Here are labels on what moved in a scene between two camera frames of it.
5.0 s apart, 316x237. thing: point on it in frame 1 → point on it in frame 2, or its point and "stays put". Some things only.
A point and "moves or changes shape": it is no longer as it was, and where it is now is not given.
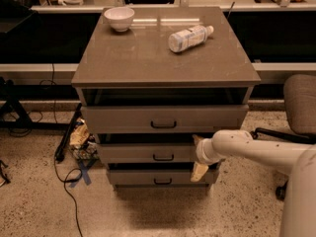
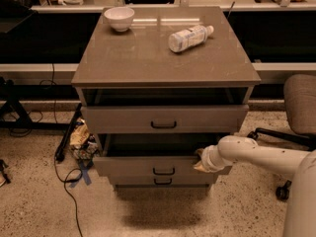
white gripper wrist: (201, 152) → (206, 161)
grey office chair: (299, 112) stays put
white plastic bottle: (189, 38) stays put
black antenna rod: (230, 10) stays put
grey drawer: (147, 153) moves or changes shape
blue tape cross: (84, 172) stays put
